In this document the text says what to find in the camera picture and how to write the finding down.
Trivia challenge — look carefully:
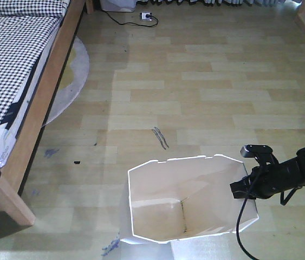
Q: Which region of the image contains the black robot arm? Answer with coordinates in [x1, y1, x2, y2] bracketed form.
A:
[230, 145, 305, 205]

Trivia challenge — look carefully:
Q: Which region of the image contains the white plastic trash bin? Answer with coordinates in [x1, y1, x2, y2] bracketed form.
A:
[120, 154, 259, 244]

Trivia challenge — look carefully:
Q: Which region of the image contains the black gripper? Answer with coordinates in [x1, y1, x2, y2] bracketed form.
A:
[230, 162, 301, 199]

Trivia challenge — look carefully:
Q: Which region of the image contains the light grey pleated curtain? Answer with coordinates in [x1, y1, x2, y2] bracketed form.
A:
[151, 0, 285, 6]

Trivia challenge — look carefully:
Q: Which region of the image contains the black power cord on floor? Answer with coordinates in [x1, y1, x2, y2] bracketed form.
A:
[100, 9, 159, 28]

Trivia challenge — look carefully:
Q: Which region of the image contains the black white checkered bedding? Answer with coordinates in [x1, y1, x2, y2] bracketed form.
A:
[0, 0, 72, 203]

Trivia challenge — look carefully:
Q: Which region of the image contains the wooden bed frame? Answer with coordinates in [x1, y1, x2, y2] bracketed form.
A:
[0, 1, 94, 226]

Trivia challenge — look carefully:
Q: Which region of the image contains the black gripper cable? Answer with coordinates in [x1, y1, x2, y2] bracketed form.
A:
[235, 173, 264, 260]

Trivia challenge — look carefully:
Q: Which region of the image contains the silver floor power outlet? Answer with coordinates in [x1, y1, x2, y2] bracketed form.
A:
[140, 12, 152, 21]

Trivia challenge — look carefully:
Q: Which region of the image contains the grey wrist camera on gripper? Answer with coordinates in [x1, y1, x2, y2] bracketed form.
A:
[240, 145, 278, 165]

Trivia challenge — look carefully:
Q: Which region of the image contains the round grey rug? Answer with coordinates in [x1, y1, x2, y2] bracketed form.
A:
[44, 37, 90, 125]

